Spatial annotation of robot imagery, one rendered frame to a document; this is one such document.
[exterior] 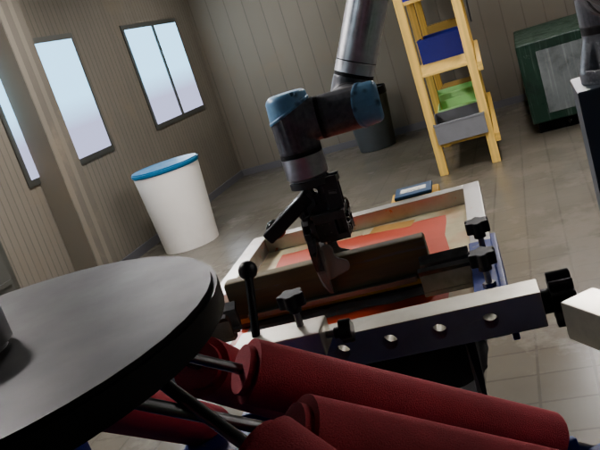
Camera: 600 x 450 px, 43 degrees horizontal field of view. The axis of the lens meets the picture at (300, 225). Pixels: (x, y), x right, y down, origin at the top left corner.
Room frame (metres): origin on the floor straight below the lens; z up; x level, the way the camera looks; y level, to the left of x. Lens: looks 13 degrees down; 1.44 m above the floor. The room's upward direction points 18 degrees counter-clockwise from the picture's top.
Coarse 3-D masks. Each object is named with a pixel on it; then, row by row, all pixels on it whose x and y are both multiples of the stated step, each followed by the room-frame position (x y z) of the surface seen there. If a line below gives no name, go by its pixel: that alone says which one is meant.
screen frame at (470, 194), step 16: (448, 192) 1.74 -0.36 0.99; (464, 192) 1.69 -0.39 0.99; (480, 192) 1.65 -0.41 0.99; (384, 208) 1.78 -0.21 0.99; (400, 208) 1.77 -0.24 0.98; (416, 208) 1.76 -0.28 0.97; (432, 208) 1.75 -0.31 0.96; (480, 208) 1.52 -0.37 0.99; (368, 224) 1.79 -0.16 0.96; (256, 240) 1.87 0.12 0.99; (288, 240) 1.84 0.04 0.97; (304, 240) 1.83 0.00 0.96; (240, 256) 1.76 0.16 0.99; (256, 256) 1.76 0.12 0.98
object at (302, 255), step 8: (344, 240) 1.75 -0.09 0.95; (352, 240) 1.72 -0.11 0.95; (360, 240) 1.70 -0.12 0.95; (352, 248) 1.66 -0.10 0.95; (288, 256) 1.76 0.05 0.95; (296, 256) 1.74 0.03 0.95; (304, 256) 1.72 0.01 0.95; (280, 264) 1.72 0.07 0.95; (288, 264) 1.70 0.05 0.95; (328, 320) 1.27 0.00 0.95; (248, 328) 1.36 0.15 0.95; (232, 344) 1.31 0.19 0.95
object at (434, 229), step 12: (444, 216) 1.68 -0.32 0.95; (408, 228) 1.68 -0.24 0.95; (420, 228) 1.65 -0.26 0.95; (432, 228) 1.62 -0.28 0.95; (444, 228) 1.59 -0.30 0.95; (372, 240) 1.67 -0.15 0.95; (384, 240) 1.64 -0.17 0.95; (432, 240) 1.53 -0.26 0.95; (444, 240) 1.51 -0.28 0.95; (432, 252) 1.46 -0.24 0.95; (408, 300) 1.24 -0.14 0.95; (420, 300) 1.23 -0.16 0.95; (432, 300) 1.21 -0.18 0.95; (360, 312) 1.26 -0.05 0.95; (372, 312) 1.24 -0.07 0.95
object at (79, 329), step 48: (48, 288) 0.55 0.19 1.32; (96, 288) 0.50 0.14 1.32; (144, 288) 0.46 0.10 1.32; (192, 288) 0.42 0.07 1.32; (0, 336) 0.42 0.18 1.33; (48, 336) 0.42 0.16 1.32; (96, 336) 0.39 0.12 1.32; (144, 336) 0.36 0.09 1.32; (192, 336) 0.37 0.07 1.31; (0, 384) 0.36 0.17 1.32; (48, 384) 0.34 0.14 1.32; (96, 384) 0.32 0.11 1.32; (144, 384) 0.33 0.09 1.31; (0, 432) 0.30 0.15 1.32; (48, 432) 0.30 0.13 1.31; (96, 432) 0.31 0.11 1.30
